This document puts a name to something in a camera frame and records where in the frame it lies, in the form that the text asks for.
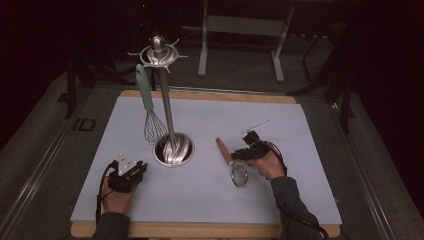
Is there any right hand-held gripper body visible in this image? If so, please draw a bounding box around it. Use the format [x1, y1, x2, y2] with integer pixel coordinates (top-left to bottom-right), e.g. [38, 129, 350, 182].
[241, 121, 272, 162]

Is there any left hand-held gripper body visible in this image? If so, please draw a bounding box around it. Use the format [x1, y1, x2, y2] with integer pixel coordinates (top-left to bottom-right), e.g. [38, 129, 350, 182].
[107, 152, 145, 194]

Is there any strainer with wooden handle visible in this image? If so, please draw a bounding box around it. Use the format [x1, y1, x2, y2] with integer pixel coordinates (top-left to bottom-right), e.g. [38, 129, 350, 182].
[215, 136, 250, 189]

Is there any steel utensil stand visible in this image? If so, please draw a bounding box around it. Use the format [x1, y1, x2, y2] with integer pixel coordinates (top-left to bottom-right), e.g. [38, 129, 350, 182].
[127, 35, 196, 168]

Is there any whisk with teal handle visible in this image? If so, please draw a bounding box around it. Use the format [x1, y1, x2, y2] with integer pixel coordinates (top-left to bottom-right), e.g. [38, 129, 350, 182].
[134, 63, 169, 147]

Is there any person's left hand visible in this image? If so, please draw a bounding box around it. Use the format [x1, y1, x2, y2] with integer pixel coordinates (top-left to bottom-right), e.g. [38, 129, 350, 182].
[100, 176, 138, 216]

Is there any person's right hand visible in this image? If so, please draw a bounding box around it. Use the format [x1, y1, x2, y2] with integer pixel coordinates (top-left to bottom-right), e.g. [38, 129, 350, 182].
[245, 150, 288, 181]

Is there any white table mat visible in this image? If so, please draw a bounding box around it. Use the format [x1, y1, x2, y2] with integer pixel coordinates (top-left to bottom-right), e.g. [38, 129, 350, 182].
[70, 95, 343, 225]

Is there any dark metal stand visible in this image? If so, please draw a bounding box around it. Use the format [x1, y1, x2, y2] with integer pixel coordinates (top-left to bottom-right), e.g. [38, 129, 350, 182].
[288, 31, 357, 135]

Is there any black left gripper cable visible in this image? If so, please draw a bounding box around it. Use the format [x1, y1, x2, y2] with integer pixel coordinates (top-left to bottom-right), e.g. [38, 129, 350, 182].
[95, 160, 120, 225]

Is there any white metal frame stand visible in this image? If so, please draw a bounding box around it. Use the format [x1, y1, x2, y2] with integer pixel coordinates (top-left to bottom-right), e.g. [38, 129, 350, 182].
[182, 0, 296, 84]

